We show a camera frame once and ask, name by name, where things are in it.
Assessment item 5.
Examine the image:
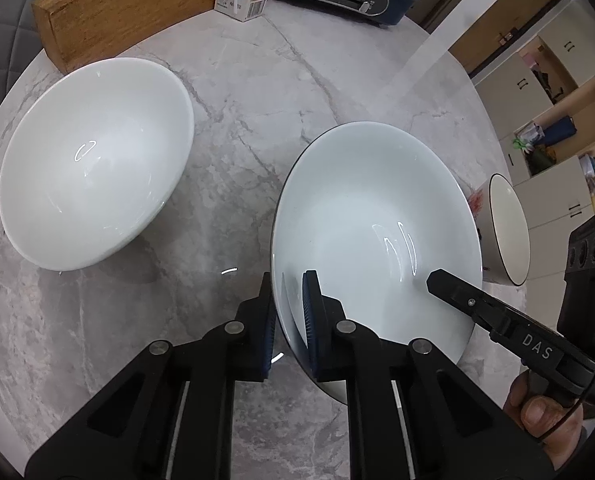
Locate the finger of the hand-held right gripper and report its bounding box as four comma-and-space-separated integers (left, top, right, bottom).
426, 269, 515, 341

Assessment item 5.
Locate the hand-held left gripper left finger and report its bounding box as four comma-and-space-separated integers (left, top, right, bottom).
24, 272, 278, 480

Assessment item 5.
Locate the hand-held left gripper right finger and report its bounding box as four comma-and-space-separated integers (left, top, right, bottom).
301, 270, 568, 480

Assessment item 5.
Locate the large white bowl dark rim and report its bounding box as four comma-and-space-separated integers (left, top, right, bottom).
271, 121, 483, 403

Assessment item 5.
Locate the person's right hand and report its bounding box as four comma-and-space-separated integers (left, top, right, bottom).
505, 374, 585, 456

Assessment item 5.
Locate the cream bowl dark rim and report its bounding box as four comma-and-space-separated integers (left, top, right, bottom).
470, 173, 531, 287

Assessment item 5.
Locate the blue bag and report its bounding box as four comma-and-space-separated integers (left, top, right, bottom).
542, 116, 575, 147

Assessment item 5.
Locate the small white bowl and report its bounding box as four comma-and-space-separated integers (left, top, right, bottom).
0, 57, 195, 272

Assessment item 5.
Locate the brown wooden entry door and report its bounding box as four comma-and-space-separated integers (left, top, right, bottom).
420, 0, 563, 73

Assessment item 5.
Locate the wooden tissue box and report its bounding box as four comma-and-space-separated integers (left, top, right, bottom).
31, 0, 223, 75

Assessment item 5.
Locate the grey quilted chair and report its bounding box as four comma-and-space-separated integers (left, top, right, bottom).
0, 0, 73, 131

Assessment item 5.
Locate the white wall cabinet unit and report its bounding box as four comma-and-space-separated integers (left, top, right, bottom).
470, 15, 595, 241

